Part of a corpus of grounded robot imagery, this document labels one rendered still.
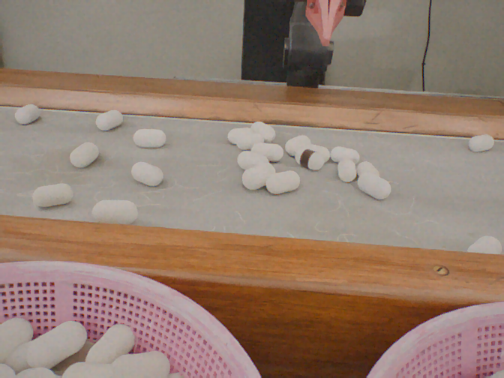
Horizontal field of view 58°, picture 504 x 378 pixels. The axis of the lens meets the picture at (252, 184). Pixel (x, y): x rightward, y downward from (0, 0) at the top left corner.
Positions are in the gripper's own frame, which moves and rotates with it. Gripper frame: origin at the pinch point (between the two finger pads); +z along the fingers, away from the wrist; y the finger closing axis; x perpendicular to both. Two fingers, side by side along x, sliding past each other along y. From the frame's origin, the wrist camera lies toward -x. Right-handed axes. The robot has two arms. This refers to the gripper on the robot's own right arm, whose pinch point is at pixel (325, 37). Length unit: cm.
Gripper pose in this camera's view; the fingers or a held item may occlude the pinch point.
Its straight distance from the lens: 56.8
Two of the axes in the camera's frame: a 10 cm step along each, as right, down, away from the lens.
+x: 0.2, 4.0, 9.2
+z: -0.9, 9.1, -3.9
